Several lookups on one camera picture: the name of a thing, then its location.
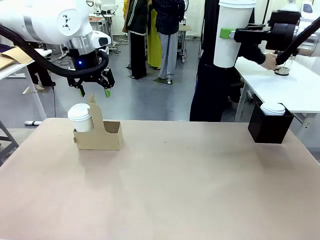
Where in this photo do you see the stack of white cup lids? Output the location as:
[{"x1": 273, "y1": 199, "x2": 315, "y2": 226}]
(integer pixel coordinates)
[{"x1": 259, "y1": 101, "x2": 286, "y2": 117}]

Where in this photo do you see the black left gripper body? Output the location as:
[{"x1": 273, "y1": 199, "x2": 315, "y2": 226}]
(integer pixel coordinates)
[{"x1": 68, "y1": 48, "x2": 103, "y2": 84}]

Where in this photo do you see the white side table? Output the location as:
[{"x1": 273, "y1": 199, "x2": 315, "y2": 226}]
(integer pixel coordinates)
[{"x1": 234, "y1": 53, "x2": 320, "y2": 129}]

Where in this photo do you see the clear glass pitcher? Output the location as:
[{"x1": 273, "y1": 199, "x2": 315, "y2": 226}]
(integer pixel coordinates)
[{"x1": 274, "y1": 54, "x2": 296, "y2": 77}]

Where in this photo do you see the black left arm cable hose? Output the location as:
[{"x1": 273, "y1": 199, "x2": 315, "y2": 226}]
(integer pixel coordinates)
[{"x1": 0, "y1": 23, "x2": 110, "y2": 82}]

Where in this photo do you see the dark floor mat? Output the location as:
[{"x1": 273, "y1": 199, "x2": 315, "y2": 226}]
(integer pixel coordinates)
[{"x1": 152, "y1": 76, "x2": 176, "y2": 85}]

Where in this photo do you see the small wooden-top background desk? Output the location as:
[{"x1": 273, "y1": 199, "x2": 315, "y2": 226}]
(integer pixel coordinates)
[{"x1": 177, "y1": 23, "x2": 193, "y2": 63}]

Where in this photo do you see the brown cardboard cup carrier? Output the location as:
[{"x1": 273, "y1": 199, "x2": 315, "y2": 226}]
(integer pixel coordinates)
[{"x1": 72, "y1": 94, "x2": 124, "y2": 151}]

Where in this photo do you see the white lidded paper cup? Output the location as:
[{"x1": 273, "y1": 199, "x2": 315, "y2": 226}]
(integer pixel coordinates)
[{"x1": 66, "y1": 103, "x2": 95, "y2": 133}]

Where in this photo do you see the person in white coat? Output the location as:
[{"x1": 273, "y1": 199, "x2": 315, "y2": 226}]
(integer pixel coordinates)
[{"x1": 26, "y1": 59, "x2": 57, "y2": 91}]

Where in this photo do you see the person's right forearm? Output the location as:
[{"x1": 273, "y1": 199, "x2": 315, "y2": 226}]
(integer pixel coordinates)
[{"x1": 236, "y1": 43, "x2": 267, "y2": 65}]

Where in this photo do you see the person's right hand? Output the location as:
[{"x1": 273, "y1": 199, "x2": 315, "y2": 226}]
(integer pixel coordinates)
[{"x1": 260, "y1": 53, "x2": 279, "y2": 71}]

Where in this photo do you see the grey metal frame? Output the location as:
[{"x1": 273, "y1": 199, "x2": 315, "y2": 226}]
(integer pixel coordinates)
[{"x1": 0, "y1": 119, "x2": 20, "y2": 166}]

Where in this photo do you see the person in yellow clothes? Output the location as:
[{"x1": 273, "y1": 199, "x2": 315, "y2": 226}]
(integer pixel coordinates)
[{"x1": 146, "y1": 0, "x2": 164, "y2": 70}]

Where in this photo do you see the person in dark green jacket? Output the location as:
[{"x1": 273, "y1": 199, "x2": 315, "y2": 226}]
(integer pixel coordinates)
[{"x1": 122, "y1": 0, "x2": 151, "y2": 80}]

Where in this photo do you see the tall white paper cup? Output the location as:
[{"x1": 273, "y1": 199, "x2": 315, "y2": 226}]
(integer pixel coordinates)
[{"x1": 213, "y1": 0, "x2": 257, "y2": 69}]

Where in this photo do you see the person in black Nike hoodie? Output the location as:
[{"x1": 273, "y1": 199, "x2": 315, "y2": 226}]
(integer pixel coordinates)
[{"x1": 189, "y1": 0, "x2": 267, "y2": 123}]

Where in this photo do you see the black square lid box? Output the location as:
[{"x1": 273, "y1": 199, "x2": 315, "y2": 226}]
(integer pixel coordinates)
[{"x1": 247, "y1": 101, "x2": 295, "y2": 145}]

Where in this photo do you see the brown cardboard sheet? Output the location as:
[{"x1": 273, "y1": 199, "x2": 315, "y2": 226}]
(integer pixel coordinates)
[
  {"x1": 1, "y1": 45, "x2": 35, "y2": 65},
  {"x1": 0, "y1": 55, "x2": 16, "y2": 71}
]

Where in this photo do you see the person in plaid shirt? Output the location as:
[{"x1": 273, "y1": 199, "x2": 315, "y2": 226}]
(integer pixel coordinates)
[{"x1": 151, "y1": 0, "x2": 186, "y2": 81}]

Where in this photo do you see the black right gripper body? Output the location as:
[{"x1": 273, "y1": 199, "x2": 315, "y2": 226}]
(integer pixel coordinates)
[{"x1": 264, "y1": 22, "x2": 297, "y2": 51}]

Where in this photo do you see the white table with cardboard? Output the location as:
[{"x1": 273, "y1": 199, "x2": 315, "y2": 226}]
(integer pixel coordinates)
[{"x1": 0, "y1": 48, "x2": 53, "y2": 121}]

